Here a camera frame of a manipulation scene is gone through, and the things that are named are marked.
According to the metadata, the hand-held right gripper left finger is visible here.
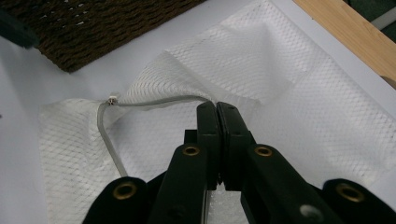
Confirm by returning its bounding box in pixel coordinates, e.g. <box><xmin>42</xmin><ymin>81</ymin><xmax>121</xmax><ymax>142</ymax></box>
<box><xmin>185</xmin><ymin>101</ymin><xmax>222</xmax><ymax>190</ymax></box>

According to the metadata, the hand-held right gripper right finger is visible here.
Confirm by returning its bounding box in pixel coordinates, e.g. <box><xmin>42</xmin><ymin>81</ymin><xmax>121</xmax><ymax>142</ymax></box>
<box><xmin>217</xmin><ymin>101</ymin><xmax>257</xmax><ymax>191</ymax></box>

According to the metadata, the white mesh laundry bag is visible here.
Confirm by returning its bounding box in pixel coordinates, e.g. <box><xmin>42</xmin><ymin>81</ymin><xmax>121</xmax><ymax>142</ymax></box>
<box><xmin>38</xmin><ymin>0</ymin><xmax>396</xmax><ymax>224</ymax></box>

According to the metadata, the brown woven basket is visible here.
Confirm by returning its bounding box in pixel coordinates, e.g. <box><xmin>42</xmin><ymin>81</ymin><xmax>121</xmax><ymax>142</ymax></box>
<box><xmin>0</xmin><ymin>0</ymin><xmax>206</xmax><ymax>74</ymax></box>

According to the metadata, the white board mat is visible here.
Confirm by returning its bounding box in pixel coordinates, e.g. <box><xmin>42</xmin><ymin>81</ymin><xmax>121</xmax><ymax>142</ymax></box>
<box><xmin>0</xmin><ymin>0</ymin><xmax>396</xmax><ymax>224</ymax></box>

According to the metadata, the white frame desk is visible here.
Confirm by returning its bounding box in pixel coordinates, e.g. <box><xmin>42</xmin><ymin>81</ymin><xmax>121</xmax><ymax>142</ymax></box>
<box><xmin>370</xmin><ymin>7</ymin><xmax>396</xmax><ymax>31</ymax></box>

